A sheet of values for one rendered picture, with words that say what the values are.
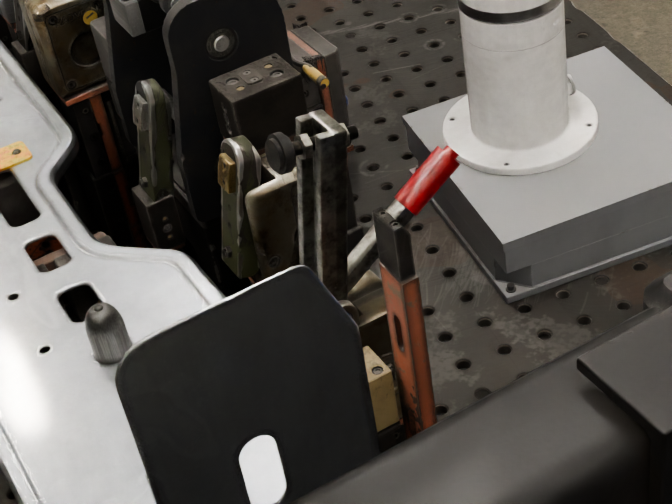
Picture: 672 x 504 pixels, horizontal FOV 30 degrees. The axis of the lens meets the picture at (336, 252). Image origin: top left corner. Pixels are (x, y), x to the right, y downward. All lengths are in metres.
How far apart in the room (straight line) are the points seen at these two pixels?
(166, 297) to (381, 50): 0.95
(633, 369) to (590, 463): 0.02
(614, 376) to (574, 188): 1.29
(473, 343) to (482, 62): 0.32
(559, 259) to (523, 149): 0.15
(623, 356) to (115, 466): 0.79
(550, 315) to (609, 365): 1.26
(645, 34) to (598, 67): 1.65
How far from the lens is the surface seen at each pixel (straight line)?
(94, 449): 0.98
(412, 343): 0.85
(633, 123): 1.57
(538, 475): 0.18
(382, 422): 0.91
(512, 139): 1.51
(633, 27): 3.36
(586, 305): 1.46
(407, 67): 1.91
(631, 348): 0.19
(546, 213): 1.44
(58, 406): 1.02
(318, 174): 0.86
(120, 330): 1.02
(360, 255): 0.93
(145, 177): 1.22
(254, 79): 1.11
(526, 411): 0.19
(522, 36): 1.43
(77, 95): 1.47
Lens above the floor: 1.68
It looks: 39 degrees down
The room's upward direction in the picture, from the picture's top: 10 degrees counter-clockwise
